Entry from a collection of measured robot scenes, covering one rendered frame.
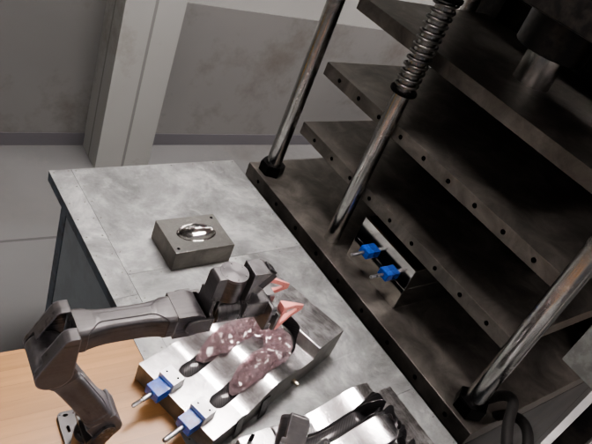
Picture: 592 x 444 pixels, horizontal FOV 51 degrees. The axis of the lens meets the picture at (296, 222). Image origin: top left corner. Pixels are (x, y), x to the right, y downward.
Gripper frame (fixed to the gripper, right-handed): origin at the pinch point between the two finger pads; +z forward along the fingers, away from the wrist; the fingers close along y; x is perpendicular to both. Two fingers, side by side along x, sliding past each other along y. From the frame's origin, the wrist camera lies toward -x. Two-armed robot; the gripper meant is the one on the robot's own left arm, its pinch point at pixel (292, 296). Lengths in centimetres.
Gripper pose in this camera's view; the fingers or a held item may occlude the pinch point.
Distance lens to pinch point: 134.6
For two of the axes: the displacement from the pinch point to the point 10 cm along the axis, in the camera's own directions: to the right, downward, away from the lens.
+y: -4.8, -6.5, 5.9
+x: -3.5, 7.6, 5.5
